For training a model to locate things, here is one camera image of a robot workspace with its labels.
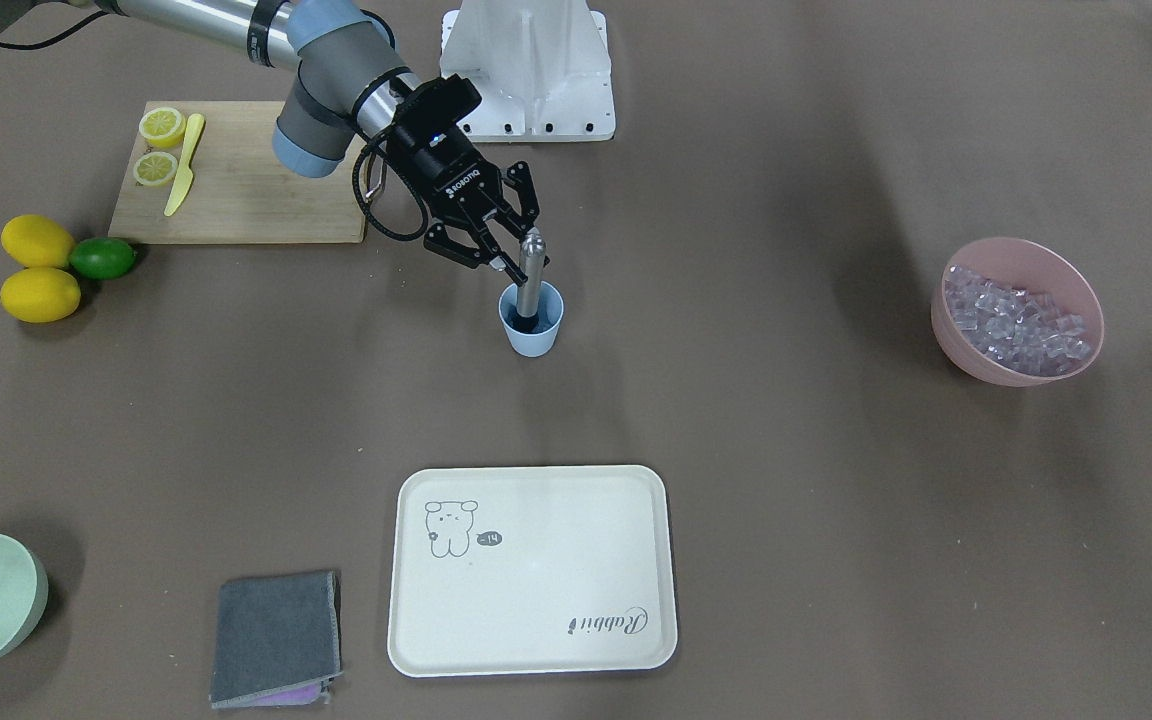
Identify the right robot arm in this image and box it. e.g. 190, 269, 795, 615
96, 1, 543, 286

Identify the pink bowl of ice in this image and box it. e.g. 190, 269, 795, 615
931, 237, 1105, 387

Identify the lemon half slice one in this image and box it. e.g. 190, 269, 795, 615
138, 106, 187, 150

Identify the wooden cutting board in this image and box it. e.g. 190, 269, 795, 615
109, 100, 369, 245

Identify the lemon half slice two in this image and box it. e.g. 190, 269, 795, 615
131, 151, 179, 187

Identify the cream rabbit tray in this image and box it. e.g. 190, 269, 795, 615
387, 465, 679, 679

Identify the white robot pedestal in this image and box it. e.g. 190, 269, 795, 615
439, 1, 617, 143

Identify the yellow lemon two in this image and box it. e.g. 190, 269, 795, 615
0, 266, 82, 323

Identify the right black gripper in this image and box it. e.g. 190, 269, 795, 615
384, 126, 540, 286

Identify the steel muddler black tip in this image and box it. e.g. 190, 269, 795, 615
507, 227, 547, 334

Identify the green lime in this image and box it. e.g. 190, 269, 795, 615
68, 237, 137, 281

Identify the yellow lemon one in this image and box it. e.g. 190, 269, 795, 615
0, 214, 76, 270

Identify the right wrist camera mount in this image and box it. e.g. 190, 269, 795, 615
393, 74, 483, 143

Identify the light blue plastic cup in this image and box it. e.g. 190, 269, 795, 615
497, 281, 566, 357

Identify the grey folded cloth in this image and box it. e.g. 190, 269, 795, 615
209, 570, 342, 711

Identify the yellow plastic knife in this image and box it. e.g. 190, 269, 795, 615
162, 113, 206, 217

